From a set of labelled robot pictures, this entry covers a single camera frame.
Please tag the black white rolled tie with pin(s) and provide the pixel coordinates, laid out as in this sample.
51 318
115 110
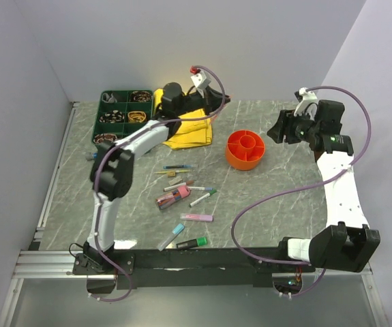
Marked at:
114 116

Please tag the black green highlighter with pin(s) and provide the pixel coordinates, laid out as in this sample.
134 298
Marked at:
189 244

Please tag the grey rolled item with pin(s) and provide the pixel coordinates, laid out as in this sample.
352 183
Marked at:
108 98

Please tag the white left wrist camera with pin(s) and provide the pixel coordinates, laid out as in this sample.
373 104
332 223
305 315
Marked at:
199 78

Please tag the white marker green cap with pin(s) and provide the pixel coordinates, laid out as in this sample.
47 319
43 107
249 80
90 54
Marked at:
201 198

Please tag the aluminium rail frame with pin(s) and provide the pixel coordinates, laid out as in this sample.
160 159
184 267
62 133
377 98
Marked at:
330 297

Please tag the beige eraser block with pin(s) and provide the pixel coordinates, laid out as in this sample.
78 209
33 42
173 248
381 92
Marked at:
175 181

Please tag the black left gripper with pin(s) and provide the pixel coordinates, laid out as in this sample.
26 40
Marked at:
212 100

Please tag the dark brown rolled tie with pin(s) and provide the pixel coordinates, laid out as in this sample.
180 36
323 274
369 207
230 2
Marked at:
140 96

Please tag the orange round divided container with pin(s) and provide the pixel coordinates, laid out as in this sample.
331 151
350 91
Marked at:
244 150

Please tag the dark blue pen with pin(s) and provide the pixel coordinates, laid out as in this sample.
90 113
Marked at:
183 166

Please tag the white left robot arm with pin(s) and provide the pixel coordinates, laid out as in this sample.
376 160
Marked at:
113 170

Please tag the yellow pencil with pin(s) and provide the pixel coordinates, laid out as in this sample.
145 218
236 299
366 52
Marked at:
166 172

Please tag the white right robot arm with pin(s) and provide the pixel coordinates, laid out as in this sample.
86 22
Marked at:
347 242

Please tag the clear tube blue cap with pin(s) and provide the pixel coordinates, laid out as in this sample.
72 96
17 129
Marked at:
175 232

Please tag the yellow folded cloth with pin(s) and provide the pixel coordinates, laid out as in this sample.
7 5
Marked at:
191 133

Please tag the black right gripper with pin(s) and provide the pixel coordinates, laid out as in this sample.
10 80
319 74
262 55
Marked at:
284 125

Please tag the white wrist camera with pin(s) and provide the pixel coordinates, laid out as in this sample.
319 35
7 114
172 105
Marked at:
306 99
199 78

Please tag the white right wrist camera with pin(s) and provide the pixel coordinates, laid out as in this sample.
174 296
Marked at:
306 99

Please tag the blue grey cylinder object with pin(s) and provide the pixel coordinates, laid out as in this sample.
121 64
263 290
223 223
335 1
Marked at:
90 156

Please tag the white marker blue cap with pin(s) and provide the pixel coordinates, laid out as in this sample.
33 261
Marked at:
200 188

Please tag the green compartment tray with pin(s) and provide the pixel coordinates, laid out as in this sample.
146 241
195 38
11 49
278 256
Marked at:
123 129

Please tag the yellow black rolled tie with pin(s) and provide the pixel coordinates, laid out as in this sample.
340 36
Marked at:
137 116

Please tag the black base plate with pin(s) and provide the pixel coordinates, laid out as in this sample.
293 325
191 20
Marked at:
175 268

